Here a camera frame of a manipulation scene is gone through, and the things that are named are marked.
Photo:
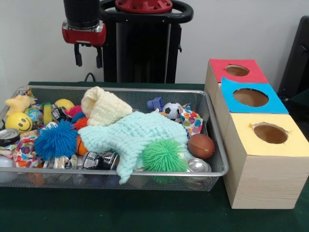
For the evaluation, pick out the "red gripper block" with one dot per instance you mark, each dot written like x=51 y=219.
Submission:
x=84 y=37

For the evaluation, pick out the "cream knit cloth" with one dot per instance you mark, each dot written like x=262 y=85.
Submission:
x=106 y=108

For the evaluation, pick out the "shallow clear mesh bin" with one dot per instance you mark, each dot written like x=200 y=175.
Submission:
x=72 y=180

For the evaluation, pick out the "wooden box with three holes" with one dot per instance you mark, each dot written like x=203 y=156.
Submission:
x=260 y=183

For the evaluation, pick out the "mint green knit cloth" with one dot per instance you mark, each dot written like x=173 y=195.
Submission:
x=130 y=135

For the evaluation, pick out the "blue spiky rubber ball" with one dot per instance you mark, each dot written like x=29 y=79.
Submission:
x=55 y=141

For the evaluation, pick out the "yellow smiley face ball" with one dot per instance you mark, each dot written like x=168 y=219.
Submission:
x=14 y=120

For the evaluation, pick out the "small black white soccer ball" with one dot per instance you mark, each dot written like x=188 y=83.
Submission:
x=172 y=111

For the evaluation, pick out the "black printed can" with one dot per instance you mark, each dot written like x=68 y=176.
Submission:
x=99 y=160

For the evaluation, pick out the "green spiky rubber ball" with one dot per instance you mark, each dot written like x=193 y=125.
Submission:
x=164 y=155

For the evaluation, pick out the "colourful dotted cloth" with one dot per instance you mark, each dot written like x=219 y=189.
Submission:
x=194 y=123

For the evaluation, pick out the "small brown football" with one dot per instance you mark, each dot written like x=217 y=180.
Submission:
x=201 y=146

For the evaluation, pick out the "plain silver can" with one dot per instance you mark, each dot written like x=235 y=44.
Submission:
x=198 y=166

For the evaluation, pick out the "dark green tablecloth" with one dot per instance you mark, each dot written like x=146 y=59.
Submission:
x=300 y=113
x=120 y=212

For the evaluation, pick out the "black upright panel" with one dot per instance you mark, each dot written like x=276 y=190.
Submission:
x=298 y=60

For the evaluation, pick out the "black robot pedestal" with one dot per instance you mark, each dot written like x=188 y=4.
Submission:
x=144 y=53

